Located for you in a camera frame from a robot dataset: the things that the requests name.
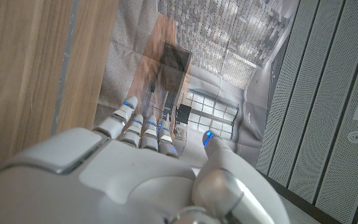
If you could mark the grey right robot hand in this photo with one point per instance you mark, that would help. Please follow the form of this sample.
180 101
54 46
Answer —
104 186

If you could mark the printed office backdrop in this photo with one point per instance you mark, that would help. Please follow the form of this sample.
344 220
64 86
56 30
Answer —
228 37

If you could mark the round ceiling fixture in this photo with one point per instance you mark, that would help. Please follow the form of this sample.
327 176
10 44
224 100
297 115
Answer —
355 137

